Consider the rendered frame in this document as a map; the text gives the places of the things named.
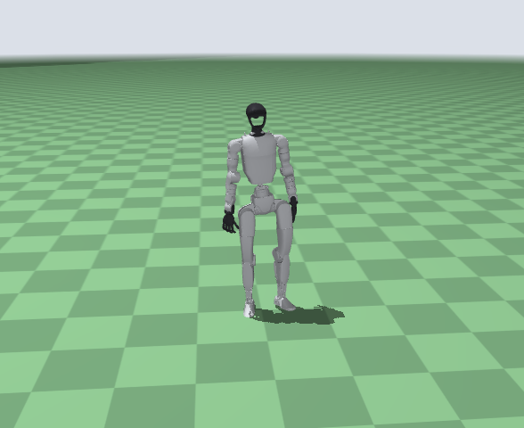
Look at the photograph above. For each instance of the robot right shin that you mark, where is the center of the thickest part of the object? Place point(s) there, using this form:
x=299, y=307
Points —
x=248, y=280

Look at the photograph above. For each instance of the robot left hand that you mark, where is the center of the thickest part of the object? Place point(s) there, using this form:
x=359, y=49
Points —
x=293, y=204

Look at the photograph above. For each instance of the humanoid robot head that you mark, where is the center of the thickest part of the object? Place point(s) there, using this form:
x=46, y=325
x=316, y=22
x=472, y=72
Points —
x=256, y=110

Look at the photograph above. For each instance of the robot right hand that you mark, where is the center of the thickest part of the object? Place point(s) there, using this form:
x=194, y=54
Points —
x=228, y=221

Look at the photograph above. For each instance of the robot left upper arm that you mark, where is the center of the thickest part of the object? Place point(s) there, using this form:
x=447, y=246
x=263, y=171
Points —
x=284, y=155

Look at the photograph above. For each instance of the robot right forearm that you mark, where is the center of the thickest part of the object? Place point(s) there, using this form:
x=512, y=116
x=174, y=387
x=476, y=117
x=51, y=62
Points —
x=230, y=193

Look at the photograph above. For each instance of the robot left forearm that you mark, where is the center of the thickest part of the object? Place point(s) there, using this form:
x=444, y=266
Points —
x=290, y=186

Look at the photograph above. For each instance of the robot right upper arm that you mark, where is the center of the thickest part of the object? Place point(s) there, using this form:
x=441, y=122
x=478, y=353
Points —
x=233, y=148

